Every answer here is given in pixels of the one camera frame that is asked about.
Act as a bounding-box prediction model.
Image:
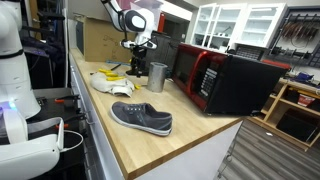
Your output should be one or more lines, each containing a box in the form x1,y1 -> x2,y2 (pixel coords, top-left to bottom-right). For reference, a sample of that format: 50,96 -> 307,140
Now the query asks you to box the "black equipment rack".
19,0 -> 69,89

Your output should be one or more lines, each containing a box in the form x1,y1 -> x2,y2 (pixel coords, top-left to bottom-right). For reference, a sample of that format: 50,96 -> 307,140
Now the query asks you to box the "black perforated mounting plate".
26,95 -> 89,161

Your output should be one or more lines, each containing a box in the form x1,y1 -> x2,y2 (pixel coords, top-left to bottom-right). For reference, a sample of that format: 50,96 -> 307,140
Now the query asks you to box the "black case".
275,109 -> 320,144

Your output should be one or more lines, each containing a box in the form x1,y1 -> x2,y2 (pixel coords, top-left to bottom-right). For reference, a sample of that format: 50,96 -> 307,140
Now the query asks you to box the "large cardboard box blue print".
75,15 -> 142,63

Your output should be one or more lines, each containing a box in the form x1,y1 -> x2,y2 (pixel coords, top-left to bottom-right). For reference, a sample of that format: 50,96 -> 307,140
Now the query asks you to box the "black wedge wrench stand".
124,66 -> 150,78

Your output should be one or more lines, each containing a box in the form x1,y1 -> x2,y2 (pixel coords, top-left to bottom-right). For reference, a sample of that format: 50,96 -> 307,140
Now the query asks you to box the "black perforated tray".
234,44 -> 268,62

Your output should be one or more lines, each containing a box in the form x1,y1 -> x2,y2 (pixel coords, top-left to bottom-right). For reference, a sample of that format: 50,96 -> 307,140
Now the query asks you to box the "dark grey fabric bin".
135,29 -> 181,72

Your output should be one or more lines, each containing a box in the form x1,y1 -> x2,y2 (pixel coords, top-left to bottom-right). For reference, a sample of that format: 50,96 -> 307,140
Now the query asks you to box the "long yellow T-handle wrench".
98,63 -> 122,78

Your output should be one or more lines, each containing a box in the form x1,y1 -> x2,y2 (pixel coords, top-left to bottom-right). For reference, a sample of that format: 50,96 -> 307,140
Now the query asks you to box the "white crumpled towel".
89,71 -> 136,98

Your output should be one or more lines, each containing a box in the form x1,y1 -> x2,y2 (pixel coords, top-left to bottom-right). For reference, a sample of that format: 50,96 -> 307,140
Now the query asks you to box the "grey canvas shoe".
109,101 -> 174,137

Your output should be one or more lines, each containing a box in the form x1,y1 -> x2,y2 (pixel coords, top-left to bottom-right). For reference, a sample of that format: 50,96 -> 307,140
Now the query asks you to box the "white cable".
59,129 -> 85,153

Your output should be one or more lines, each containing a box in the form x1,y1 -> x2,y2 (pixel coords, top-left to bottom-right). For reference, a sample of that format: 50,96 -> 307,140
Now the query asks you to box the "metal cylinder cup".
146,61 -> 169,94

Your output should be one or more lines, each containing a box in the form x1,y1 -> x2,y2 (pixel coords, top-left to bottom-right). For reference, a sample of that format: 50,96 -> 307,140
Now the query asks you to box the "black tool pegboard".
268,5 -> 320,69

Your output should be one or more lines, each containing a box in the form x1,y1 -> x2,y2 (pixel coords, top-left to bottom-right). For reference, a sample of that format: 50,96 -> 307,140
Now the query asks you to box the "blue item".
294,72 -> 315,83

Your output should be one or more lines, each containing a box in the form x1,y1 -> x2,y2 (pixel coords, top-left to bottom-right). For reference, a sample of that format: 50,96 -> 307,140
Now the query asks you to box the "wooden shelf unit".
248,78 -> 320,153

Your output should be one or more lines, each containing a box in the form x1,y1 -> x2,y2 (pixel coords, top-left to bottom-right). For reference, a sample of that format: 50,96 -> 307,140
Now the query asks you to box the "red vertical panel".
157,12 -> 166,34

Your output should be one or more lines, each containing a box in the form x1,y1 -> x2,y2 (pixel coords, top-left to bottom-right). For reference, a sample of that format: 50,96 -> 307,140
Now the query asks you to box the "red and black microwave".
170,42 -> 289,117

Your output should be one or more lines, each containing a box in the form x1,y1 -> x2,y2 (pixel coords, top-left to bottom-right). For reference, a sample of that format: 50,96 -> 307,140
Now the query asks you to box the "red and white box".
297,93 -> 316,108

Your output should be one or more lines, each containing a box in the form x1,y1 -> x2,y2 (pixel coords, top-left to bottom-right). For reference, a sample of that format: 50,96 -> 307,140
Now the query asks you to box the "white glass-door cabinet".
190,2 -> 288,52

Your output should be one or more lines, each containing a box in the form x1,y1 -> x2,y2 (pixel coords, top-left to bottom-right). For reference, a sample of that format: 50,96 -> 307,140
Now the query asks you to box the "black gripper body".
131,47 -> 148,64

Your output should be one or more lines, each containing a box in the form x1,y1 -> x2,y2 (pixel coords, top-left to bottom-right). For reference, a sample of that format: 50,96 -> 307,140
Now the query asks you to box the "black clamp orange tip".
54,94 -> 82,104
54,113 -> 88,130

